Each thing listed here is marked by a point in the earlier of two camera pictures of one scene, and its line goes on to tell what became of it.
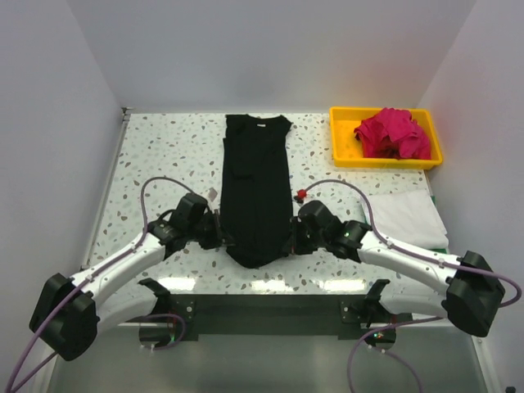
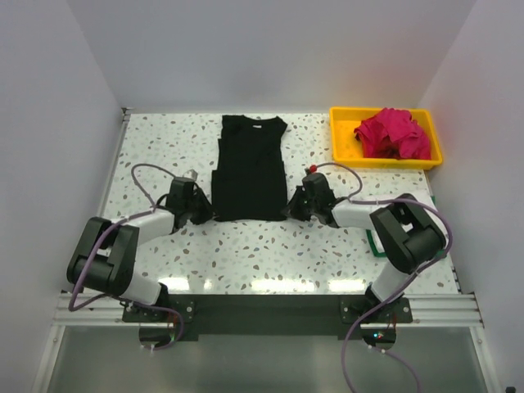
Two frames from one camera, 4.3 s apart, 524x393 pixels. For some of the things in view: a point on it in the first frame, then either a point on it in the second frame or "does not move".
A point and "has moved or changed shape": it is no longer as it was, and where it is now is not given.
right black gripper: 296,247 → 291,210
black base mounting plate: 273,315 does not move
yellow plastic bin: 347,151 does not move
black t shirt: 256,188 has moved or changed shape
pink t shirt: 393,133 does not move
